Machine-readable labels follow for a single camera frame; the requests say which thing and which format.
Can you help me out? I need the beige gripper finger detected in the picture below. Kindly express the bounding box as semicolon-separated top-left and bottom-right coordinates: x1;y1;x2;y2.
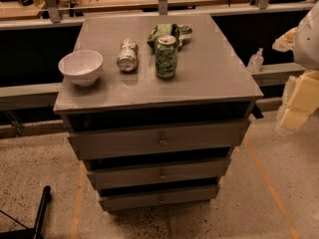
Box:
272;28;297;52

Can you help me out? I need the green soda can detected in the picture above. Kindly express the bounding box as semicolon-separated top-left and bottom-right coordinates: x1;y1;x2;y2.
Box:
155;35;177;79

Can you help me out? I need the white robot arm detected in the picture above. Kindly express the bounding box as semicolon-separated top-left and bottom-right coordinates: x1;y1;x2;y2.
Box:
272;2;319;71

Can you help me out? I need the silver lying soda can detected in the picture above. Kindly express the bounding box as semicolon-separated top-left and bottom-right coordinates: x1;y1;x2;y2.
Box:
117;39;139;72

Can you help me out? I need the clear plastic bottle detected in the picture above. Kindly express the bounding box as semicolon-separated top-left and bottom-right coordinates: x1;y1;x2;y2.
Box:
247;48;264;73

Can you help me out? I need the green chip bag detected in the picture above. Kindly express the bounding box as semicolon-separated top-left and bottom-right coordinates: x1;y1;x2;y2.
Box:
147;24;192;49

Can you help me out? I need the grey drawer cabinet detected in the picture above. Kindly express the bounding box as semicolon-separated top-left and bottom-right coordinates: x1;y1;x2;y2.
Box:
54;15;263;212

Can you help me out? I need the white bowl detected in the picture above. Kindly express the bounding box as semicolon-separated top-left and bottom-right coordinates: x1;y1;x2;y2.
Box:
58;50;103;87

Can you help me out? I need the grey metal railing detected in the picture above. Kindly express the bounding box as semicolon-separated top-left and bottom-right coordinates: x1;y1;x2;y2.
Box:
0;0;318;30

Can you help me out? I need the black stand leg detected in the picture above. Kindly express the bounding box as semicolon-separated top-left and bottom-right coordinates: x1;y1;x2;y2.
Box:
0;185;52;239

